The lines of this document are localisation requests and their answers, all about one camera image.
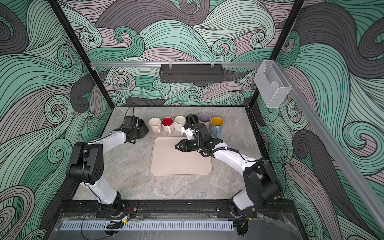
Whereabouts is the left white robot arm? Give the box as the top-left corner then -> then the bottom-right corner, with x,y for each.
67,126 -> 149,217

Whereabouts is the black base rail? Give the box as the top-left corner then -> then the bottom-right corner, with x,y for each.
56,198 -> 259,223

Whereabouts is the beige silicone drying mat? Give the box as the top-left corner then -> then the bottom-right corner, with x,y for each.
150,137 -> 213,176

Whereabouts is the white slotted cable duct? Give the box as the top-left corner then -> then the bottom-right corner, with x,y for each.
60,221 -> 235,232

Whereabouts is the black corner frame post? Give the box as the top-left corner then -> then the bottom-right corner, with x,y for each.
249,1 -> 304,109
48,0 -> 115,110

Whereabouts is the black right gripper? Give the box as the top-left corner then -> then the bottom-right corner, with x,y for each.
174,138 -> 206,153

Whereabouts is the blue butterfly mug yellow inside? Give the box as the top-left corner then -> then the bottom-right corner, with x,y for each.
210,117 -> 224,138

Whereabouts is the aluminium wall rail right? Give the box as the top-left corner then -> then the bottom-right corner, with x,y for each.
276,63 -> 384,230

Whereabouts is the beige pink ribbed mug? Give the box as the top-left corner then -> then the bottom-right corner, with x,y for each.
198,113 -> 211,130

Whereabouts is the black wall tray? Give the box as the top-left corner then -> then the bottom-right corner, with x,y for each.
159,64 -> 224,83

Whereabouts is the clear plastic wall bin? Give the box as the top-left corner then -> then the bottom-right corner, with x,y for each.
254,61 -> 292,109

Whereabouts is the cream white mug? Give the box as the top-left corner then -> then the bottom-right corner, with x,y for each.
162,117 -> 175,134

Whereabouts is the aluminium wall rail back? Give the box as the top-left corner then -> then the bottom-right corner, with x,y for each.
90,61 -> 262,69

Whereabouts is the aluminium wall rail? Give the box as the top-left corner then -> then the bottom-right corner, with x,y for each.
90,61 -> 262,69
276,63 -> 384,230

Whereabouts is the white ribbed mug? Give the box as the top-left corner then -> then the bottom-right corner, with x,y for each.
174,116 -> 186,135

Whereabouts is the black mug white base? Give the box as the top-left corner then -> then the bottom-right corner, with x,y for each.
186,115 -> 199,124

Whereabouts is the light pink mug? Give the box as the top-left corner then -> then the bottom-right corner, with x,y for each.
149,118 -> 162,134

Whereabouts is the black corner frame post left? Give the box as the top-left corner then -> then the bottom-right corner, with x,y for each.
48,0 -> 115,110

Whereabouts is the black corner frame post right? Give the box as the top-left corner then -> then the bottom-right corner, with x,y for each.
249,1 -> 304,109

